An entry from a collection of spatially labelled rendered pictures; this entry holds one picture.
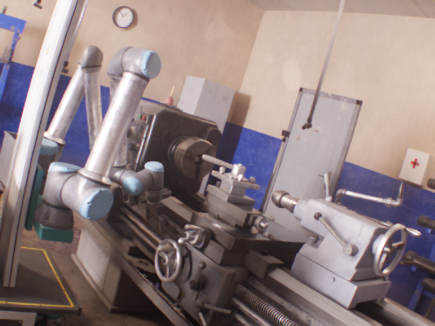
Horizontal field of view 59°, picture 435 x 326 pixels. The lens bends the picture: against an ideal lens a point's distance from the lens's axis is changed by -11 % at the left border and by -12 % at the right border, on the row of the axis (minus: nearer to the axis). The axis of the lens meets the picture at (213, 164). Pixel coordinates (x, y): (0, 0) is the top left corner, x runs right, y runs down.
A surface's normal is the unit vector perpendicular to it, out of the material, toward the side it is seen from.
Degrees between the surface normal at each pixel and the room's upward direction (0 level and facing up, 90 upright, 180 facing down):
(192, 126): 90
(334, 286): 90
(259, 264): 90
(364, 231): 82
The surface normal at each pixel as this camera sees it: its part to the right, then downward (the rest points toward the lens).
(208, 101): 0.58, 0.26
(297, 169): -0.76, -0.17
